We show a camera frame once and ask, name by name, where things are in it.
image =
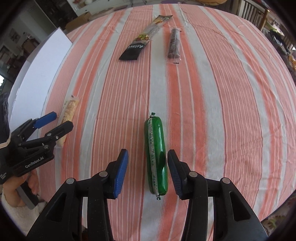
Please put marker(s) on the white foam board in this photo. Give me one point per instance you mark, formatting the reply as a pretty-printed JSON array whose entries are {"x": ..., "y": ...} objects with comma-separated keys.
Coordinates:
[{"x": 29, "y": 92}]

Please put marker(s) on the beige snack stick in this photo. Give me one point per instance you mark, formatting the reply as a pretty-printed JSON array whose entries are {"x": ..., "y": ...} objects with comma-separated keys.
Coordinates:
[{"x": 68, "y": 109}]

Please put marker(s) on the wooden slatted chair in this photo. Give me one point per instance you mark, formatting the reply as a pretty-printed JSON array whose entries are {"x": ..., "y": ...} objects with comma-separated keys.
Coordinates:
[{"x": 254, "y": 13}]

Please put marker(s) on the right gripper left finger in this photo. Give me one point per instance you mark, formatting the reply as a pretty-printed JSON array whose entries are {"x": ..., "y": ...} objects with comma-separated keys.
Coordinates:
[{"x": 61, "y": 219}]

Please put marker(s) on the person's left hand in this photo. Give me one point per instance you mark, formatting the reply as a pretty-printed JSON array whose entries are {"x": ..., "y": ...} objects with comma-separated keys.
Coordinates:
[{"x": 10, "y": 186}]

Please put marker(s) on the dark red meat stick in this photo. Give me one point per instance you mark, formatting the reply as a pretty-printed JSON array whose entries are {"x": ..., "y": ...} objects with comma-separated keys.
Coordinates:
[{"x": 174, "y": 53}]

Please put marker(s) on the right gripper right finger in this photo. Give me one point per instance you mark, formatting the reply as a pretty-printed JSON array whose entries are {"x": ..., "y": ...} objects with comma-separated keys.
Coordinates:
[{"x": 233, "y": 218}]

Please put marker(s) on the long gummy candy packet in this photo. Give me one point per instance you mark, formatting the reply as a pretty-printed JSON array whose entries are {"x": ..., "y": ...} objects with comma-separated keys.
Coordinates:
[{"x": 133, "y": 51}]

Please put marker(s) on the striped orange white tablecloth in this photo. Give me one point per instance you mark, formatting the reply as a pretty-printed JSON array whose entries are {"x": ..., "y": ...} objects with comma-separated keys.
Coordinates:
[{"x": 228, "y": 110}]

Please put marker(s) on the green sausage stick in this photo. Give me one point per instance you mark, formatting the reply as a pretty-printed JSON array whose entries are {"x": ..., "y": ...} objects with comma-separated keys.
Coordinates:
[{"x": 155, "y": 151}]

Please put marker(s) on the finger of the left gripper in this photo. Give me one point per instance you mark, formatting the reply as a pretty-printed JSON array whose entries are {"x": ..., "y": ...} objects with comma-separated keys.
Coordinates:
[
  {"x": 44, "y": 120},
  {"x": 52, "y": 137}
]

